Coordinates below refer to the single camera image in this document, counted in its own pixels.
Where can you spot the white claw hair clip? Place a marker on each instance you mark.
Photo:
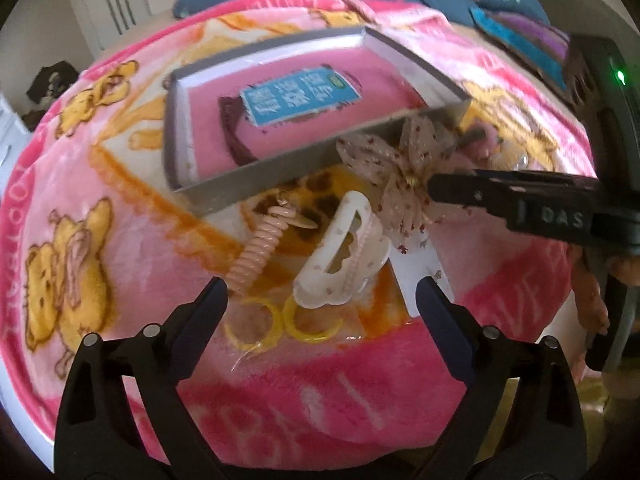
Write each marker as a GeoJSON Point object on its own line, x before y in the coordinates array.
{"type": "Point", "coordinates": [345, 255]}

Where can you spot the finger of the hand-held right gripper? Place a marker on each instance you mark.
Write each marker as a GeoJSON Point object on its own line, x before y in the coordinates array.
{"type": "Point", "coordinates": [550, 181]}
{"type": "Point", "coordinates": [500, 200]}

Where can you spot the sheer dotted bow hair clip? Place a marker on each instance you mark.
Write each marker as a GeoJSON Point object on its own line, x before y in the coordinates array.
{"type": "Point", "coordinates": [400, 170]}

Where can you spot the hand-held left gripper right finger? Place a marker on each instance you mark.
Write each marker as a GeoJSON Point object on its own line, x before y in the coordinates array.
{"type": "Point", "coordinates": [431, 302]}

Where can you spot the dark brown hair band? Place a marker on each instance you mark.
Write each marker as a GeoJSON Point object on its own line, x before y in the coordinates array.
{"type": "Point", "coordinates": [235, 135]}

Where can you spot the purple and teal blanket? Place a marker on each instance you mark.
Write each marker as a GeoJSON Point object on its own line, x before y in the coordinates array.
{"type": "Point", "coordinates": [530, 35]}

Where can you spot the grey box with pink lining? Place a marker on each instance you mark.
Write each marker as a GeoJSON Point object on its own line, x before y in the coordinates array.
{"type": "Point", "coordinates": [300, 160]}

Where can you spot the black bag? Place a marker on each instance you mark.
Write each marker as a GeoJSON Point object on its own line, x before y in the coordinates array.
{"type": "Point", "coordinates": [50, 85]}

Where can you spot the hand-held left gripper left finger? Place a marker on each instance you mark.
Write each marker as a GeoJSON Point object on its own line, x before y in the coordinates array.
{"type": "Point", "coordinates": [216, 300]}

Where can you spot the white dresser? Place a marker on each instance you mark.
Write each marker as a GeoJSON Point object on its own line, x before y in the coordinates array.
{"type": "Point", "coordinates": [10, 135]}

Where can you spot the white backing card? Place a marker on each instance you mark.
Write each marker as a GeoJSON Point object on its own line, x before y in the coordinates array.
{"type": "Point", "coordinates": [422, 265]}

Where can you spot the blue label card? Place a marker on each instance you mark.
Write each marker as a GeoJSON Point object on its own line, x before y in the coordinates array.
{"type": "Point", "coordinates": [300, 95]}

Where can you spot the pink cartoon print blanket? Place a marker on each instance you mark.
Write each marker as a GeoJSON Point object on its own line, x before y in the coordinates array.
{"type": "Point", "coordinates": [125, 185]}

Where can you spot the person's right hand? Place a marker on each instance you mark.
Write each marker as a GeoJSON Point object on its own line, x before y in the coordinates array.
{"type": "Point", "coordinates": [590, 300]}

